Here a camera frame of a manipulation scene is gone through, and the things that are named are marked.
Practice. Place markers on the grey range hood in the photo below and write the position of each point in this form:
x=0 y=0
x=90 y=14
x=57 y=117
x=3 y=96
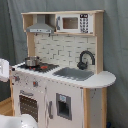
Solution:
x=42 y=25

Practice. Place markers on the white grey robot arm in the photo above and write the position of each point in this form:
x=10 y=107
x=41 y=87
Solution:
x=23 y=121

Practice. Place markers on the silver toy pot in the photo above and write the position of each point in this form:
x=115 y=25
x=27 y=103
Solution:
x=32 y=61

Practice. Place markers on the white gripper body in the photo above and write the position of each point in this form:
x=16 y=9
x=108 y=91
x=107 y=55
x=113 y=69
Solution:
x=4 y=70

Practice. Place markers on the right red stove knob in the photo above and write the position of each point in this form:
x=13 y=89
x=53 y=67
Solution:
x=35 y=84

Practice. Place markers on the black toy stovetop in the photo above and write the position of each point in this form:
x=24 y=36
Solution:
x=41 y=67

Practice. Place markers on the left red stove knob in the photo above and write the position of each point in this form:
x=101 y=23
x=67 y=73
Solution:
x=16 y=78

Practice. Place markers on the toy oven door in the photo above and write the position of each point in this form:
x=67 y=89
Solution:
x=28 y=106

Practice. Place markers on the red stove knob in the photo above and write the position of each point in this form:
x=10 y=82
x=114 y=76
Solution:
x=35 y=84
x=16 y=78

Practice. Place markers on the grey cabinet door handle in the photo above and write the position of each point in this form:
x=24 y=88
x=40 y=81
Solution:
x=50 y=110

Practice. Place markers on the wooden toy kitchen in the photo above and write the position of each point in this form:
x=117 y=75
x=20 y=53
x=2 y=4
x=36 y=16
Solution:
x=88 y=97

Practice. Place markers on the grey dishwasher panel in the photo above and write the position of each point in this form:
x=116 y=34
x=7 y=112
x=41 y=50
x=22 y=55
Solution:
x=63 y=104

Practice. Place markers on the black toy faucet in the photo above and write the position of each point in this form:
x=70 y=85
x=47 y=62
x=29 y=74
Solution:
x=83 y=63

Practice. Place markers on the toy microwave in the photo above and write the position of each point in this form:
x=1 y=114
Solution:
x=74 y=23

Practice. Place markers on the grey toy sink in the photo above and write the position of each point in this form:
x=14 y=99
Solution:
x=74 y=74

